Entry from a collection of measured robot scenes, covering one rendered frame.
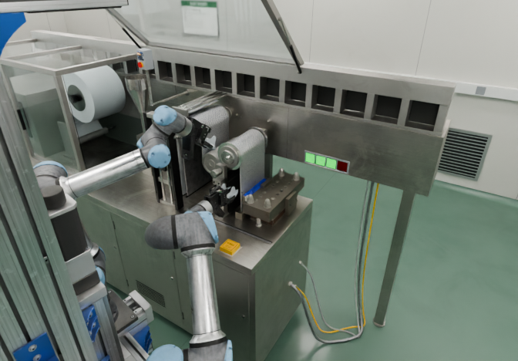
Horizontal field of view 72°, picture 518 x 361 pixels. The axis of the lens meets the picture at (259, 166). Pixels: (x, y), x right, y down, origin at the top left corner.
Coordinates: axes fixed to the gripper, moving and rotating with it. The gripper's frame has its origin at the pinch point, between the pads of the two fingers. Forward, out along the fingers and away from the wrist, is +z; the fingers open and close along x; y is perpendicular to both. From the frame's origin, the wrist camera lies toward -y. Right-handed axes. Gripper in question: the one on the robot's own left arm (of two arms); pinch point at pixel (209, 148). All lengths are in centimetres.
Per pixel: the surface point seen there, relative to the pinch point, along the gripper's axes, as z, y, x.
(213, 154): 21.1, 0.6, 12.1
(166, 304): 64, -92, 35
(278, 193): 44.7, -6.1, -19.5
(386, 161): 44, 24, -67
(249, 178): 36.1, -4.2, -4.6
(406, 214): 79, 7, -80
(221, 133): 31.5, 14.9, 19.4
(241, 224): 38.5, -28.3, -8.4
